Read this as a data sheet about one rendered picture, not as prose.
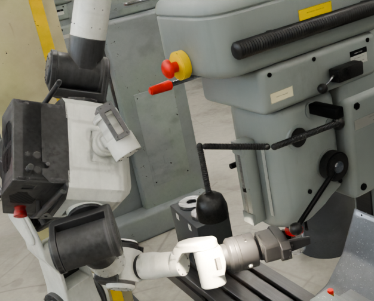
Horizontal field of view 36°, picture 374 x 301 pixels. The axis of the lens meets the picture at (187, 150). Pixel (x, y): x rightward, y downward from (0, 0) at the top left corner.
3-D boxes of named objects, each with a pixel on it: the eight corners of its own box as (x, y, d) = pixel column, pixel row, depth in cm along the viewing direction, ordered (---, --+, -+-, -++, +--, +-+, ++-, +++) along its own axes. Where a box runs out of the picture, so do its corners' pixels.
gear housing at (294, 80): (266, 118, 117) (258, 71, 113) (202, 101, 137) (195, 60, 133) (380, 73, 131) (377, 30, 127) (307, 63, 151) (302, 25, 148)
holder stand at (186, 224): (206, 278, 187) (195, 224, 180) (179, 250, 207) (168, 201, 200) (238, 264, 192) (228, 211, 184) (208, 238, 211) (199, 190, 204)
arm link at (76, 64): (57, 30, 145) (50, 83, 148) (61, 34, 137) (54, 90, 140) (102, 37, 149) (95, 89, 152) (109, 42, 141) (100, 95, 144)
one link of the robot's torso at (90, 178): (-20, 248, 143) (19, 205, 115) (-18, 125, 155) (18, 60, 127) (92, 249, 158) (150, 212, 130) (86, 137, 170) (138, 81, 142)
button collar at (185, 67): (186, 82, 116) (180, 53, 114) (172, 79, 121) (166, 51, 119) (194, 79, 117) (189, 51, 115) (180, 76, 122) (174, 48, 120)
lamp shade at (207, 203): (192, 223, 128) (187, 199, 126) (205, 208, 134) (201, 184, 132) (221, 226, 125) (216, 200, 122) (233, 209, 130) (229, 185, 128)
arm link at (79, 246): (74, 278, 135) (61, 267, 123) (66, 242, 138) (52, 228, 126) (122, 263, 136) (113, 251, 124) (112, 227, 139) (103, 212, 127)
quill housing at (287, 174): (291, 242, 131) (273, 111, 120) (239, 215, 148) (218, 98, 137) (350, 211, 139) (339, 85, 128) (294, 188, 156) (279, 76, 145)
